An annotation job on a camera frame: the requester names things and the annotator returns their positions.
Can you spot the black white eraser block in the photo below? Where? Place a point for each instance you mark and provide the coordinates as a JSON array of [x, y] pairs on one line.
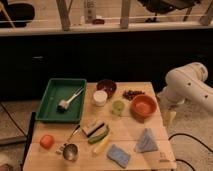
[[92, 128]]

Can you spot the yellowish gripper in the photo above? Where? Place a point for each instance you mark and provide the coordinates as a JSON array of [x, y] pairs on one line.
[[168, 117]]

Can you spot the dish brush with metal handle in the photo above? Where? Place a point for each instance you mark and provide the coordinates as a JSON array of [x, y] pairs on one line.
[[64, 104]]

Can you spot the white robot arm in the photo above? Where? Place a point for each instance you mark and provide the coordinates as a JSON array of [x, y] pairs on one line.
[[185, 83]]

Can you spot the green plastic cup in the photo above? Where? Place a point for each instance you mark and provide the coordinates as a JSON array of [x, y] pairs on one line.
[[118, 107]]

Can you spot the green cucumber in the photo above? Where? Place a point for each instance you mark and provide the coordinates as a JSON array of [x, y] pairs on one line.
[[99, 137]]

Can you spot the metal measuring cup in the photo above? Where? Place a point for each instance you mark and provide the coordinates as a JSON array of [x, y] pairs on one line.
[[70, 152]]

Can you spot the white round lid container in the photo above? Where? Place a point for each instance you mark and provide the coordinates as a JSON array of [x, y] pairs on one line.
[[99, 98]]

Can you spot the dark brown bowl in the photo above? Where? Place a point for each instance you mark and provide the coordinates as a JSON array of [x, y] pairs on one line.
[[108, 86]]

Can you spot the orange bowl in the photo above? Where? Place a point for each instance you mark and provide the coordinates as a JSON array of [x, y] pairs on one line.
[[143, 106]]

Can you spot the green plastic tray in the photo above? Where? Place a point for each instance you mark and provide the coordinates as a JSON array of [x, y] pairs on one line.
[[56, 90]]

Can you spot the metal spoon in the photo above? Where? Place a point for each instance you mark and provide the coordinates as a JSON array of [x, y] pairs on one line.
[[73, 133]]

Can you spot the blue sponge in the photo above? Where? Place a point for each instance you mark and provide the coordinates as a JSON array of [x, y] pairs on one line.
[[118, 155]]

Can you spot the orange fruit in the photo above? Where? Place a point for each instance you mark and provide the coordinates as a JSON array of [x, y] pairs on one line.
[[47, 141]]

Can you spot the blue grey towel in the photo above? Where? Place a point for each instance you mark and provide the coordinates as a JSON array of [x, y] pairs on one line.
[[146, 142]]

